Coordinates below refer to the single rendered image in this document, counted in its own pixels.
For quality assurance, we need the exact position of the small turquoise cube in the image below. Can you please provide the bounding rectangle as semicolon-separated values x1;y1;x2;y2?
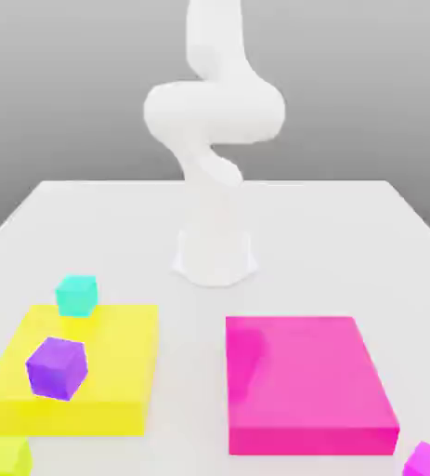
54;273;99;319

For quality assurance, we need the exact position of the small purple cube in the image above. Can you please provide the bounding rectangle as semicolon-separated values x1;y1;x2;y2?
24;336;90;403

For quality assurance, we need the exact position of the small lime cube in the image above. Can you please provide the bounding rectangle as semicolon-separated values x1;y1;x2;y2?
0;435;33;476

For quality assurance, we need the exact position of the small magenta cube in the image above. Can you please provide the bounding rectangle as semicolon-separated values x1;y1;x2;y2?
400;440;430;476

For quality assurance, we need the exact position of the large yellow box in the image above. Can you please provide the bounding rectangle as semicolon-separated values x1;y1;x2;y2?
0;303;160;438

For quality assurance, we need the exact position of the large pink box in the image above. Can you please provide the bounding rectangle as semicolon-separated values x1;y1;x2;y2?
224;315;401;456

